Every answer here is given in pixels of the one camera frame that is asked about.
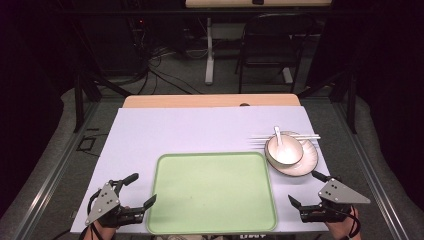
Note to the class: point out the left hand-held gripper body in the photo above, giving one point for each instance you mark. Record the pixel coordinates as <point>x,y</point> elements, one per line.
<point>105,203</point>

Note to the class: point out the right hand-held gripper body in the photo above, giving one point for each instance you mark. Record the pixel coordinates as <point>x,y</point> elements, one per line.
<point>340,195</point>

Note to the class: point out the white plate with dark rim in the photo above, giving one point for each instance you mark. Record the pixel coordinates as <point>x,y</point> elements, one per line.
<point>309,160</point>

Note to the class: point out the white chopstick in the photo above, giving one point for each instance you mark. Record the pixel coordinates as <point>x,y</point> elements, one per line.
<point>310,135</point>
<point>310,138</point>

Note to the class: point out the white ceramic bowl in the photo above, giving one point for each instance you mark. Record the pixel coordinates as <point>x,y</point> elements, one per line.
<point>287,153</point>

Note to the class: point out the white ceramic spoon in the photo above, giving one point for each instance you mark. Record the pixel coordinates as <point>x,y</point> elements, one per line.
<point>277,132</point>

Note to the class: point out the light green plastic tray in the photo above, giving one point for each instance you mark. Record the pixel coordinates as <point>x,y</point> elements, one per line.
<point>213,193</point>

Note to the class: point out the person's left hand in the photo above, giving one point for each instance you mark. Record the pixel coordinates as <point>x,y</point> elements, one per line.
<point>100,233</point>

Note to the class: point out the person's right hand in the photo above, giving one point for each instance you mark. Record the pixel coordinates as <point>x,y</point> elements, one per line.
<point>343,230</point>

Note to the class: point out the black metal stand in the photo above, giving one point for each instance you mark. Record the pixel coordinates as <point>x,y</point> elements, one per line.
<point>79,100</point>
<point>350,100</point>

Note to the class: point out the pale table cover sheet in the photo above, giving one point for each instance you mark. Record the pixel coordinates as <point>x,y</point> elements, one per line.
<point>200,133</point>

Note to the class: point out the light wooden table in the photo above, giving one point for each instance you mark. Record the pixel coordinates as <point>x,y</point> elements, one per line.
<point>200,100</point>

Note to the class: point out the wooden desk with white legs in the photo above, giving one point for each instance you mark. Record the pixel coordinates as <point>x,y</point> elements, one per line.
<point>209,50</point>

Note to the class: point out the black folding chair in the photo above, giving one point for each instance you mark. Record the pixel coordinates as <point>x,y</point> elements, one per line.
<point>245,43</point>

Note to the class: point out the dark equipment with red light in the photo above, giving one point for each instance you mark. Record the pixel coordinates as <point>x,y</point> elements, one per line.
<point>141,22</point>

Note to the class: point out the aluminium floor rail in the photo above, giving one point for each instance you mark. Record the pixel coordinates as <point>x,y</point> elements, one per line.
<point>50,180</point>
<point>370,180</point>

